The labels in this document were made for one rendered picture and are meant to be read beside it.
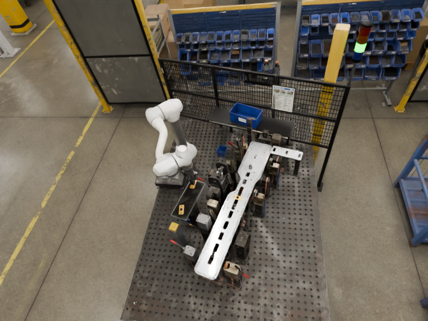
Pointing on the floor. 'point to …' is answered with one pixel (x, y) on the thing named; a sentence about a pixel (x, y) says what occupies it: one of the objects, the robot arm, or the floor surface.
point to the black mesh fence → (258, 100)
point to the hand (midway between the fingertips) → (192, 181)
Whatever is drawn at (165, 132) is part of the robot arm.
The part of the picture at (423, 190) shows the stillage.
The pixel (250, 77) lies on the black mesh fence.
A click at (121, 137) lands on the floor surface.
